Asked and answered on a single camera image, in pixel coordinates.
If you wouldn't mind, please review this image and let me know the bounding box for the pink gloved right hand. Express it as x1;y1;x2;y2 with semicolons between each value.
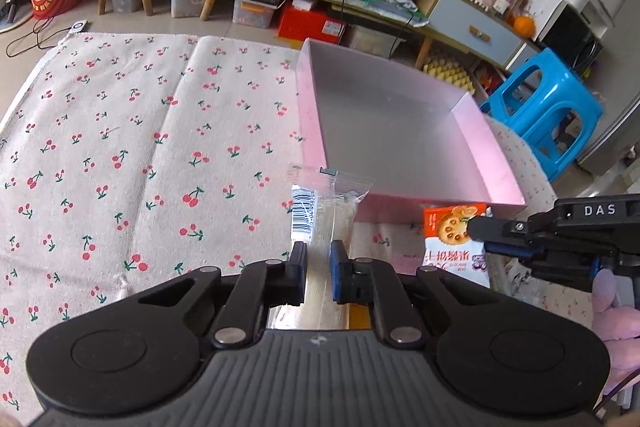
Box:
591;269;639;393

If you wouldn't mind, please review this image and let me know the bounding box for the cherry print tablecloth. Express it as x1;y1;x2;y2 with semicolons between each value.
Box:
1;34;608;426

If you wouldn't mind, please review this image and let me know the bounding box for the blue plastic stool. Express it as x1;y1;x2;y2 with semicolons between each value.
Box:
480;49;603;181

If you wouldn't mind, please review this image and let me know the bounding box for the orange white cookie pack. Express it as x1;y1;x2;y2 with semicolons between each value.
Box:
422;204;490;287

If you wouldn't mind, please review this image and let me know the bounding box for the yellow egg tray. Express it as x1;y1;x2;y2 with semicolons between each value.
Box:
423;56;475;94

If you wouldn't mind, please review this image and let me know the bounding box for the red box under cabinet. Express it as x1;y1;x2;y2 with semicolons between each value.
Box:
278;4;345;44

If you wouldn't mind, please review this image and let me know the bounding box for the orange fruit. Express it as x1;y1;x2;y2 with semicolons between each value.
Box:
512;15;536;39

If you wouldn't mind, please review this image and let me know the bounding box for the pink cardboard box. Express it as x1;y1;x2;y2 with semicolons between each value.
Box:
296;40;525;225

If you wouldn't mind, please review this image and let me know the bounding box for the clear rice cracker pack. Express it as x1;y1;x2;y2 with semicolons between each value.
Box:
273;165;372;331

